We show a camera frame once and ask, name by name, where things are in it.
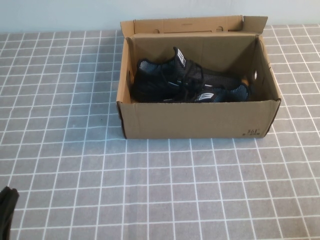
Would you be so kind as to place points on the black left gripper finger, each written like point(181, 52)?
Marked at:
point(3, 202)
point(12, 200)

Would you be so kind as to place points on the black mesh sneaker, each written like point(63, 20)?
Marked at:
point(155, 80)
point(235, 92)

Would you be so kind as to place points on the brown cardboard shoe box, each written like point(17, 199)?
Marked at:
point(187, 120)

